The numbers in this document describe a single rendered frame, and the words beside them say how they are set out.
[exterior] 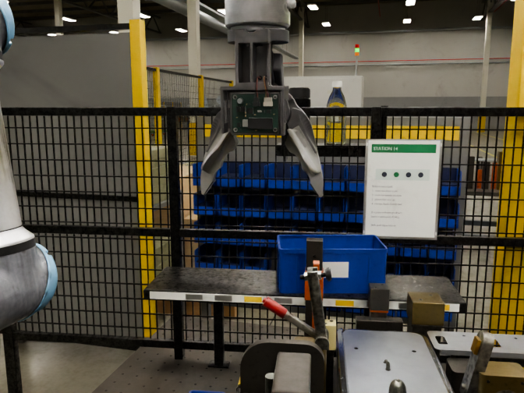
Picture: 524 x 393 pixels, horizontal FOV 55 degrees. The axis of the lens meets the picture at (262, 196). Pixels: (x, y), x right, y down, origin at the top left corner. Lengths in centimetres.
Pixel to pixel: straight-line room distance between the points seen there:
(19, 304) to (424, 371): 79
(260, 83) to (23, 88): 272
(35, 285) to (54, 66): 231
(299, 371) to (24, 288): 43
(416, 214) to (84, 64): 202
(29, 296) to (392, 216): 109
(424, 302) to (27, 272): 93
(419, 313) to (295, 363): 67
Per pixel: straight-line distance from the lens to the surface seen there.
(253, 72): 56
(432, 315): 138
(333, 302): 143
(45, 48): 312
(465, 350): 128
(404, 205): 160
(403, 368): 117
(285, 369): 74
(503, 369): 113
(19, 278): 85
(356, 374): 112
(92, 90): 295
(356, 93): 730
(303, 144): 62
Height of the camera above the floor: 154
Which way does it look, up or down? 10 degrees down
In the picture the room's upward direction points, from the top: straight up
